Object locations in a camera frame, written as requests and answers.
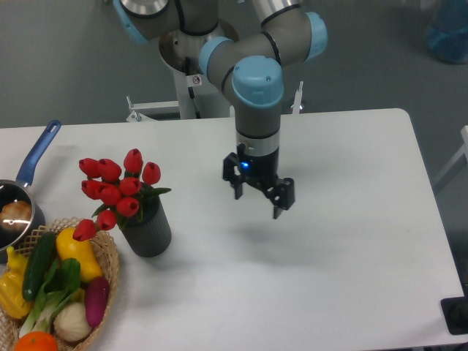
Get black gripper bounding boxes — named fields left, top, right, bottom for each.
left=222, top=146, right=295, bottom=219

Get red tulip bouquet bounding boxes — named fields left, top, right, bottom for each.
left=72, top=148, right=170, bottom=241

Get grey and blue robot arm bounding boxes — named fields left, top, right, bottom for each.
left=113, top=1, right=328, bottom=216

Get dark grey ribbed vase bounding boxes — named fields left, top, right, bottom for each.
left=121, top=197, right=172, bottom=257

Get purple eggplant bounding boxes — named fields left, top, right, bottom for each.
left=84, top=276, right=110, bottom=328

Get yellow squash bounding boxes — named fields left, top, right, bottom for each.
left=56, top=227, right=103, bottom=283

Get green bok choy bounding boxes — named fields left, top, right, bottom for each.
left=19, top=258, right=81, bottom=337

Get green cucumber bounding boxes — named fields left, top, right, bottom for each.
left=22, top=232, right=56, bottom=302

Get white garlic bulb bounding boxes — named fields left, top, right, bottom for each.
left=53, top=302, right=92, bottom=342

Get black device at table edge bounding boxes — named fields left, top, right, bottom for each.
left=440, top=297, right=467, bottom=335

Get blue translucent container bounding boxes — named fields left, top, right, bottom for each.
left=424, top=0, right=467, bottom=64

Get bread roll in pan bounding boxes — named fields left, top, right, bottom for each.
left=1, top=200, right=32, bottom=233

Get yellow bell pepper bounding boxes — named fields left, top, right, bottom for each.
left=1, top=246, right=33, bottom=320

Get orange fruit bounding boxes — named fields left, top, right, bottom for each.
left=13, top=331, right=59, bottom=351

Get white frame at right edge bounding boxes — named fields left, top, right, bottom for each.
left=432, top=126, right=467, bottom=194

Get blue handled saucepan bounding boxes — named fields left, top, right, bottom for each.
left=1, top=120, right=61, bottom=264

